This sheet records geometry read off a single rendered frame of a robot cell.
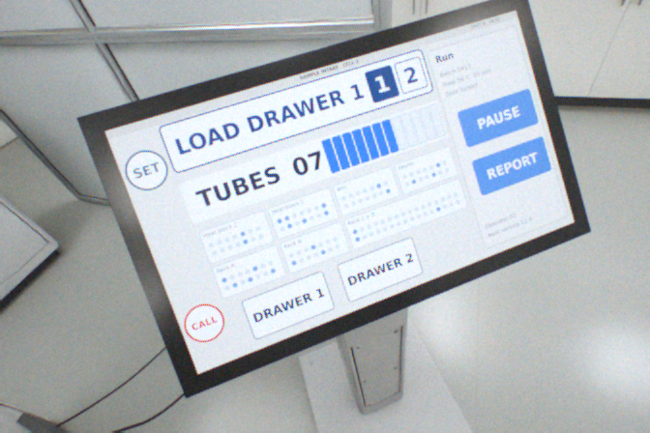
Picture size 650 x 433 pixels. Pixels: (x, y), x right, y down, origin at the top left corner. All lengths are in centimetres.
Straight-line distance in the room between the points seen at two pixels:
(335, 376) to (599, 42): 214
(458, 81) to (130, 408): 156
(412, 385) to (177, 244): 110
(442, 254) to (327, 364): 102
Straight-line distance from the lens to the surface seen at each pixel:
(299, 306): 39
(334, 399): 135
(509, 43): 49
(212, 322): 40
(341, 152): 37
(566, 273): 173
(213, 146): 37
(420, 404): 134
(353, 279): 39
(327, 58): 39
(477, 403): 141
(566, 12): 236
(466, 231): 44
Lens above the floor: 134
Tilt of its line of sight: 44 degrees down
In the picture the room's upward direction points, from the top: 12 degrees counter-clockwise
